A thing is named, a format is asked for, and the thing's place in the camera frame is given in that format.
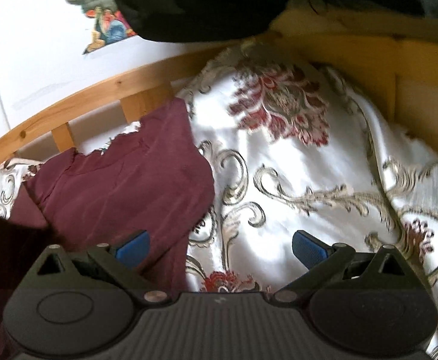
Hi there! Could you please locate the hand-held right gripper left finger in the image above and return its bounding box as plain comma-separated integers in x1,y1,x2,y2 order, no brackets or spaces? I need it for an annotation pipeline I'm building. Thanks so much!
25,230,170,305

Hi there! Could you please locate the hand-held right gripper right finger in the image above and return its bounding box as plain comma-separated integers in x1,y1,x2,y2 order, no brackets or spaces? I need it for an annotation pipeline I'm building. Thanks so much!
272,230,418,304

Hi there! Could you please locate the maroon shirt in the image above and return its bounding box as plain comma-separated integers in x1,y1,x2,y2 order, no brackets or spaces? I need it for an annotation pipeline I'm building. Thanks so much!
0,97,216,360

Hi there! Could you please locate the floral white bedspread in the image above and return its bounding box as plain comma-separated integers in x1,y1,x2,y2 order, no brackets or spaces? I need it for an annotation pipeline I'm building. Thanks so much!
0,39,438,360

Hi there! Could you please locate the black cloth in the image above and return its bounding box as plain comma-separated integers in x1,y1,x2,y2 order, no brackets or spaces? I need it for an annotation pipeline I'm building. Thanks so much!
113,0,438,42

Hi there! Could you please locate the wooden bed frame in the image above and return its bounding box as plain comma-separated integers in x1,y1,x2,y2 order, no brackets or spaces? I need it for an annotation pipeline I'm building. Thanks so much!
0,7,438,175

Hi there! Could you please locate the colourful cartoon wall poster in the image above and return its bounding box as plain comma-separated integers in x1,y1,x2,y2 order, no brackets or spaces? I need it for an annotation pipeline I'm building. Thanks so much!
62,0,137,55

